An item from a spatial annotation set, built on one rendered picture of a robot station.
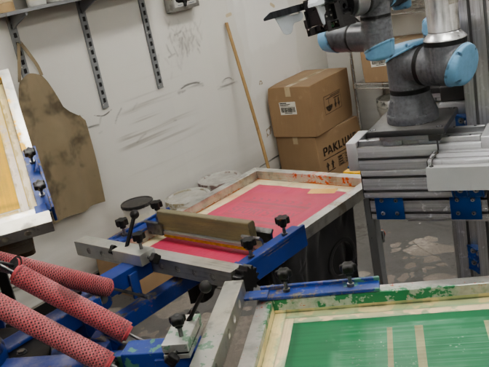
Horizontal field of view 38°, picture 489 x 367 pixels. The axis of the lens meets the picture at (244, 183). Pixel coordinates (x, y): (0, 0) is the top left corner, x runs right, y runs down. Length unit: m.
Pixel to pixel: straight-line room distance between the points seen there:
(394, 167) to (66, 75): 2.61
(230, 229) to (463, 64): 0.82
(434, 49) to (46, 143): 2.71
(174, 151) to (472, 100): 2.97
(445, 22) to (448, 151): 0.36
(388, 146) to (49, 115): 2.49
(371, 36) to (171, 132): 3.21
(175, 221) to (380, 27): 0.96
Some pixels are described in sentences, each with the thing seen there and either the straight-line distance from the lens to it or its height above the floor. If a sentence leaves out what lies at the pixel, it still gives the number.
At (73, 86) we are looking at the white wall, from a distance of 4.36.
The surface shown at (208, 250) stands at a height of 0.96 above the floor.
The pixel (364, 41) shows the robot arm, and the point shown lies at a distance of 1.80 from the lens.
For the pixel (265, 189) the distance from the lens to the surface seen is 2.68.
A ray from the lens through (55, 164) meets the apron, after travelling 4.23.
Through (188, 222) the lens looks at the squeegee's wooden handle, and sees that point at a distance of 2.27.
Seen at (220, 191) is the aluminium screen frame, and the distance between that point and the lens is 2.66.
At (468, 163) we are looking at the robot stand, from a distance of 2.00.
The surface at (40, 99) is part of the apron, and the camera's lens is 4.17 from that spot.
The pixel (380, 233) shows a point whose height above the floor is 0.67.
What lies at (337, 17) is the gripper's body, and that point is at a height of 1.64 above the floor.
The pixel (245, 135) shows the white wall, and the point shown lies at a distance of 5.42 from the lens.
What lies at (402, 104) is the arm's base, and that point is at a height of 1.32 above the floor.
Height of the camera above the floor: 1.81
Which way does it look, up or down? 18 degrees down
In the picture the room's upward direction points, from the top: 11 degrees counter-clockwise
